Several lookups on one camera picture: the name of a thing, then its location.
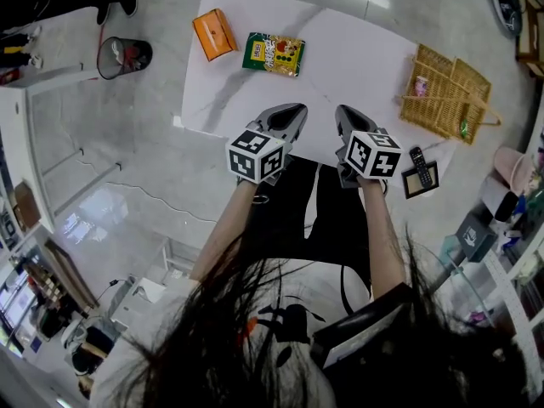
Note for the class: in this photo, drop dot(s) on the black screen device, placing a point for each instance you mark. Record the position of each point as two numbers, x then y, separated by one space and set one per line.
361 334

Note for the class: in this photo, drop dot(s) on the white marble coffee table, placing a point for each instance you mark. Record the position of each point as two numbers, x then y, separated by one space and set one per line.
348 58

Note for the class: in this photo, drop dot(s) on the brown wooden board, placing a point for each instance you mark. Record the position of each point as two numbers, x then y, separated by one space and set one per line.
72 274

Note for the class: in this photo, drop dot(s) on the black remote control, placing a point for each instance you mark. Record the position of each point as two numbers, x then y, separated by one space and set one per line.
421 166

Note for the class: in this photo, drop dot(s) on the person's left forearm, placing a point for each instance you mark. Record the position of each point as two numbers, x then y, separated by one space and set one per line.
225 232

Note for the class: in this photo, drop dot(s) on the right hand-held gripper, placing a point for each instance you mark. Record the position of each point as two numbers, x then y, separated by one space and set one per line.
372 155

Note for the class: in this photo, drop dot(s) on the white curved shelf unit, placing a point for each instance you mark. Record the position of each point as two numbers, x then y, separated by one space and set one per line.
506 287

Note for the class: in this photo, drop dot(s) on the orange tissue box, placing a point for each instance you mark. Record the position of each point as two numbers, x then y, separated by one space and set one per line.
214 34

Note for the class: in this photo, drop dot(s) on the white cylinder with black face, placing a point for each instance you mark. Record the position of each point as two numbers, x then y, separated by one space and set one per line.
495 198

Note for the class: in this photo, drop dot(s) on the large green snack bag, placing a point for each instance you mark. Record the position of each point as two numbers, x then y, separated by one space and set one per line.
274 55

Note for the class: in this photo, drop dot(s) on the pink bucket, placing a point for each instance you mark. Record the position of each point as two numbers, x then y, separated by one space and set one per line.
510 168

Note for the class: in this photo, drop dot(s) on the white desk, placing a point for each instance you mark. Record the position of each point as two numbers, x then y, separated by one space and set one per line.
13 134

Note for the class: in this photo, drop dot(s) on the thin green packet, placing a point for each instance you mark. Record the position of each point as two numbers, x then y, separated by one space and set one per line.
464 128

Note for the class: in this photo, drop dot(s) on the black mesh waste bin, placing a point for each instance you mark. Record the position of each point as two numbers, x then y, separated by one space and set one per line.
123 58

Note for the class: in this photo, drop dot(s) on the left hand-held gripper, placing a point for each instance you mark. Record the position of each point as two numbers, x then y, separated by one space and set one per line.
255 157

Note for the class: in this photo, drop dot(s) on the small pink object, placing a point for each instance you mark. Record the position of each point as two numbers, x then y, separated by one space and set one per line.
421 86

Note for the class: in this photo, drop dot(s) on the woven wicker basket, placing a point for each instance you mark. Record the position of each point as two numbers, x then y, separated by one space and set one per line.
442 70

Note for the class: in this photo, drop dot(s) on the person's right forearm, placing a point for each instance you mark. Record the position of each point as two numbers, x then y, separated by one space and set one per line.
382 236

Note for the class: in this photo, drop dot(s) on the purple paper flower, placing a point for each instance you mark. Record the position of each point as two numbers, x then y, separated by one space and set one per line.
479 317

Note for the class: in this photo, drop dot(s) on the brown wooden box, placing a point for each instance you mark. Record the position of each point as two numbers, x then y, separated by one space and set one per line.
27 204

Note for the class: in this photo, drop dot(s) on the person's white printed shirt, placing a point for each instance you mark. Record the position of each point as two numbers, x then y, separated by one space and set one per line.
314 289

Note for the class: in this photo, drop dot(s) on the person's black trousers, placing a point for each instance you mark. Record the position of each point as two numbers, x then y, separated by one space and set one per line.
289 211

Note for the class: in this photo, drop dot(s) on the dark grey box white logo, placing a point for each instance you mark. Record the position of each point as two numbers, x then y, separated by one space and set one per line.
476 238

